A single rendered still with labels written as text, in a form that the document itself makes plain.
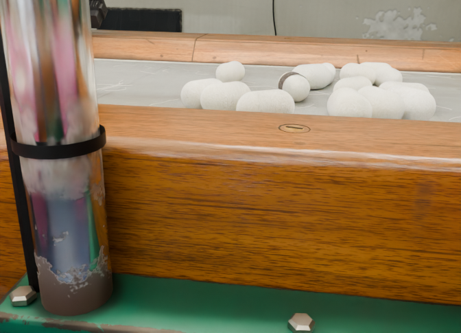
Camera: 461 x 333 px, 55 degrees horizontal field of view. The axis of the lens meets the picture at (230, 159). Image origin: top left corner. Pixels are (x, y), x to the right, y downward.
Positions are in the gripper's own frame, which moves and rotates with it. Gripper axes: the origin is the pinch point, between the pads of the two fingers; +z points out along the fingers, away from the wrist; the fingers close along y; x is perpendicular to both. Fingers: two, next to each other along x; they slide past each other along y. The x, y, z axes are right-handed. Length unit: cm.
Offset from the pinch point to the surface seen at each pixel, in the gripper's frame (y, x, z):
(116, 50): 7.5, 3.3, -3.2
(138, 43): 10.0, 3.2, -4.3
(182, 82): 18.1, -3.6, 6.8
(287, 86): 27.2, -8.6, 10.8
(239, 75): 23.1, -4.3, 6.3
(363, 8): 64, 124, -155
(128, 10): -55, 119, -142
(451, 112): 38.5, -7.7, 11.7
